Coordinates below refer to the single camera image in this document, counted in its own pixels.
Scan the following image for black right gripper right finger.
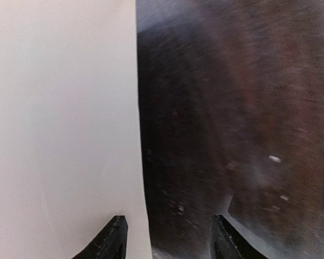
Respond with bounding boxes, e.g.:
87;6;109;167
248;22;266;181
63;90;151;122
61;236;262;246
210;215;259;258

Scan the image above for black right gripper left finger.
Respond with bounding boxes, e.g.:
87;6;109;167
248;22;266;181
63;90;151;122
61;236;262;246
72;215;128;259

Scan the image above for brown paper bag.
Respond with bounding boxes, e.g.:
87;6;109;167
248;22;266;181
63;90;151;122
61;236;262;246
0;1;152;258

